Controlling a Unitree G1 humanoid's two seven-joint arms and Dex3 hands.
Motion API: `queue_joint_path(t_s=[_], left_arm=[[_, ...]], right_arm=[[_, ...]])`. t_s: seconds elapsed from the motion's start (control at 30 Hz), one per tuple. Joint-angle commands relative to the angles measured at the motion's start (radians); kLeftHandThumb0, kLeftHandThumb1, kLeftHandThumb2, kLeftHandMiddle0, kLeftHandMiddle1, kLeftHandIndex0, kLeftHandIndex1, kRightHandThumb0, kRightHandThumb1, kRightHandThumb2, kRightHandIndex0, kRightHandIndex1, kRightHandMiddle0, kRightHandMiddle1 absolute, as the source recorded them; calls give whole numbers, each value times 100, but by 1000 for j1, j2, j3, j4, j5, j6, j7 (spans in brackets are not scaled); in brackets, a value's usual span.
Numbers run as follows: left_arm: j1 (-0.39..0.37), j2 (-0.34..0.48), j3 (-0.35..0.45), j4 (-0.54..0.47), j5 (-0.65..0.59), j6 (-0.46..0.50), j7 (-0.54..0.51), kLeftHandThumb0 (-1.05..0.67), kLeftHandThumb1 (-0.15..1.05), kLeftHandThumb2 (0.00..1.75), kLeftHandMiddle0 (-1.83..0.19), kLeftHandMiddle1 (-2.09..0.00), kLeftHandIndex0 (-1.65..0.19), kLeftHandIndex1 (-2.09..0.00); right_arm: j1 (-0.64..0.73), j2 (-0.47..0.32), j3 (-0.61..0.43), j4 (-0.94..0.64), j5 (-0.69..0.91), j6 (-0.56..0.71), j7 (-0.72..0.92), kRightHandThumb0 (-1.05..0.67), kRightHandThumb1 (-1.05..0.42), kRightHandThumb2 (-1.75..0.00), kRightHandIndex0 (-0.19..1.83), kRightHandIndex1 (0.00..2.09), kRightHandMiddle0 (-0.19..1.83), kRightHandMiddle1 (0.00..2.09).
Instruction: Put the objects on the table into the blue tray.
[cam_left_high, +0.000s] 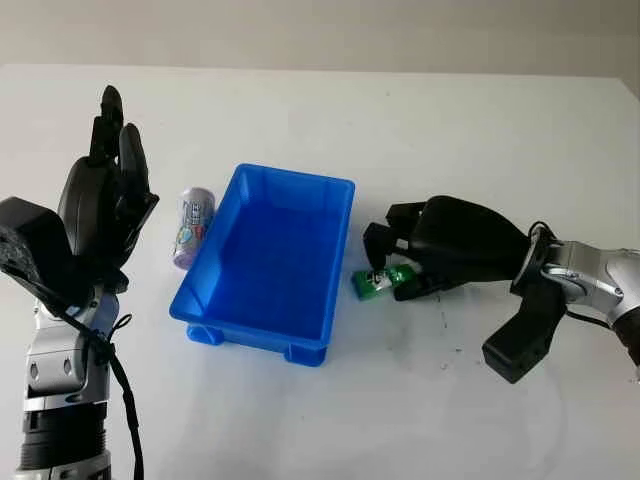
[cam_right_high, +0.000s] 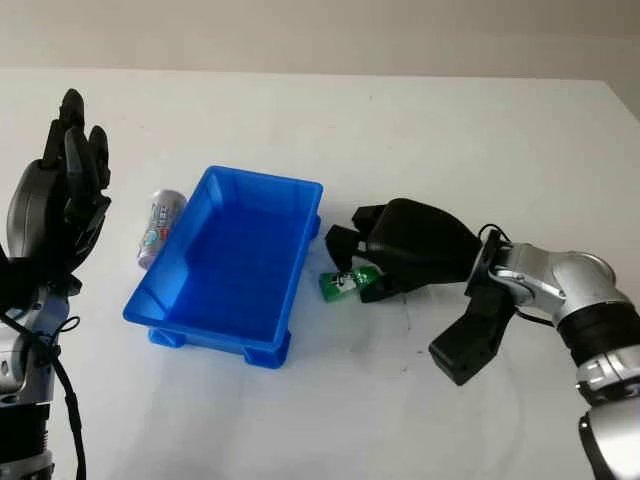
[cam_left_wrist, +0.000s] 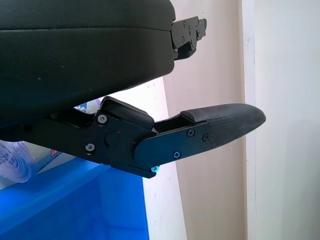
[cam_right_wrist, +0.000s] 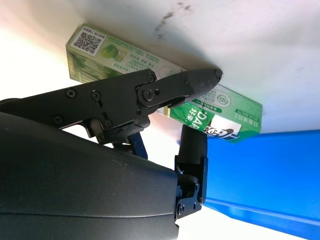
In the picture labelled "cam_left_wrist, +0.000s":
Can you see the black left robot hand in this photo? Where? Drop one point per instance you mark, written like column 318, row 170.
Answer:
column 75, row 50

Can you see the purple printed can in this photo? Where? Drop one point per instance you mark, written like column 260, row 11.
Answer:
column 15, row 160

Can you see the blue plastic tray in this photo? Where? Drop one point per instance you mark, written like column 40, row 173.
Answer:
column 75, row 205

